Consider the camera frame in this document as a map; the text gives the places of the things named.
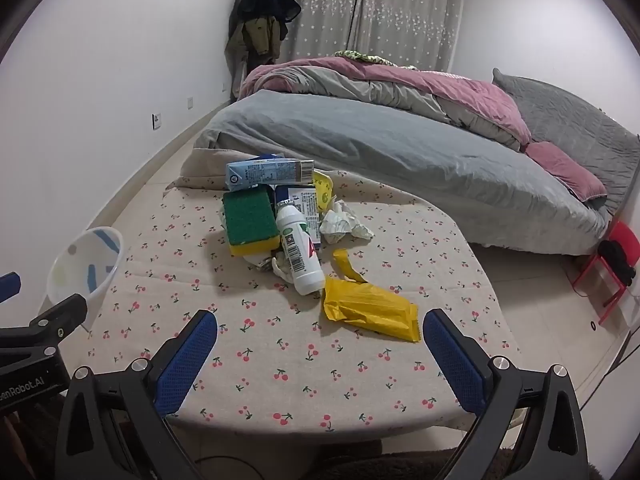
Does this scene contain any blue and white carton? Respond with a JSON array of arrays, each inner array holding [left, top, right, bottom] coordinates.
[[272, 183, 322, 241]]

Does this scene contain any grey star print curtain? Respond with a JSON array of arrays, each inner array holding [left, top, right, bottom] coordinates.
[[260, 0, 468, 73]]

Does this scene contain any green patterned cloth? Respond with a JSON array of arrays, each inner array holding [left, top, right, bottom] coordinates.
[[334, 50, 401, 67]]

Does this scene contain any red stool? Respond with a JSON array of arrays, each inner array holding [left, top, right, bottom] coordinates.
[[574, 220, 640, 326]]

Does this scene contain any green and yellow sponge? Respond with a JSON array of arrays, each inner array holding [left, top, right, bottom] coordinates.
[[222, 183, 281, 257]]

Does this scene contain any black cloth item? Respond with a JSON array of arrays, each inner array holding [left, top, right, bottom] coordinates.
[[597, 240, 637, 286]]

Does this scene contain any yellow paper cup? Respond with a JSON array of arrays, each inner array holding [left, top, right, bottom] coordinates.
[[312, 170, 336, 213]]

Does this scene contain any white plastic bin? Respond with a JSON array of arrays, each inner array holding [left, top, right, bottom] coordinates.
[[46, 226, 125, 333]]

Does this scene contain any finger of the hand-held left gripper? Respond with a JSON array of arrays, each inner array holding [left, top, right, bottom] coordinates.
[[0, 272, 22, 304], [27, 293, 89, 347]]

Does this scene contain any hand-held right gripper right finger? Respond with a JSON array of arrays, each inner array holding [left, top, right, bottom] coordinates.
[[422, 308, 591, 480]]

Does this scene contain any cherry print tablecloth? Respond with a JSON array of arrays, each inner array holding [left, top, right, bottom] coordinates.
[[80, 147, 523, 433]]

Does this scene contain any light blue milk carton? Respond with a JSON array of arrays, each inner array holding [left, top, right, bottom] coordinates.
[[225, 158, 315, 192]]

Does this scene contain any pink pillow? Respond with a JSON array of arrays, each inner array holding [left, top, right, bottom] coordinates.
[[522, 141, 608, 203]]

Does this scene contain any white plastic bottle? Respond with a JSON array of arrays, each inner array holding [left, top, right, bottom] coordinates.
[[275, 200, 326, 296]]

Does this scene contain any large white tissue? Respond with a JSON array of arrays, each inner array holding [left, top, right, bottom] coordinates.
[[320, 199, 375, 247]]

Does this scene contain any black cable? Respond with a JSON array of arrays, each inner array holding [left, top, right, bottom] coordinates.
[[192, 454, 256, 467]]

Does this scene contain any black jacket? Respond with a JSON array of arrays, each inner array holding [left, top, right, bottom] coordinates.
[[229, 0, 302, 46]]

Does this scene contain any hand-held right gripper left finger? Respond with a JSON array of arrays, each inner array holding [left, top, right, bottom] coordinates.
[[54, 310, 219, 480]]

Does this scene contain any pink and grey duvet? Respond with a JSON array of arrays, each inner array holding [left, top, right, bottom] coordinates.
[[239, 56, 532, 153]]

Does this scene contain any yellow snack wrapper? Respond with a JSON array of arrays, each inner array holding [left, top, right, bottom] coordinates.
[[320, 276, 420, 344]]

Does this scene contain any bed with grey sheet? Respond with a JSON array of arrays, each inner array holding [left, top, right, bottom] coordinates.
[[195, 89, 613, 256]]

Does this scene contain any olive jacket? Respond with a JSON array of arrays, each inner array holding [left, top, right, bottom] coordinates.
[[224, 17, 281, 101]]

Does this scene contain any torn yellow wrapper strip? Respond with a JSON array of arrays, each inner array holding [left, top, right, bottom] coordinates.
[[332, 248, 369, 283]]

